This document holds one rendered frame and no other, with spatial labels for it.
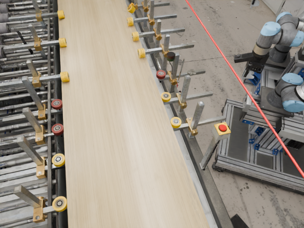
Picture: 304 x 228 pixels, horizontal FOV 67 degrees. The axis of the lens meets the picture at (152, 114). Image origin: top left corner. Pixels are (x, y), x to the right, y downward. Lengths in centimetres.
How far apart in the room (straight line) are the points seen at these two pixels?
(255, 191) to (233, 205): 29
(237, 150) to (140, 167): 128
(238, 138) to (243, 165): 31
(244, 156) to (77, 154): 162
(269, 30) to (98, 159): 119
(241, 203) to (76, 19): 249
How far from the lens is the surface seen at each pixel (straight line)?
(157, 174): 148
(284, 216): 268
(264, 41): 129
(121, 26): 253
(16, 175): 176
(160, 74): 197
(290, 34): 132
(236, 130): 263
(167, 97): 181
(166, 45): 206
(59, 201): 150
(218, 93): 319
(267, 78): 214
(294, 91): 161
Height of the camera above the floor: 228
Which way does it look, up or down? 54 degrees down
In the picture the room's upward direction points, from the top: 3 degrees clockwise
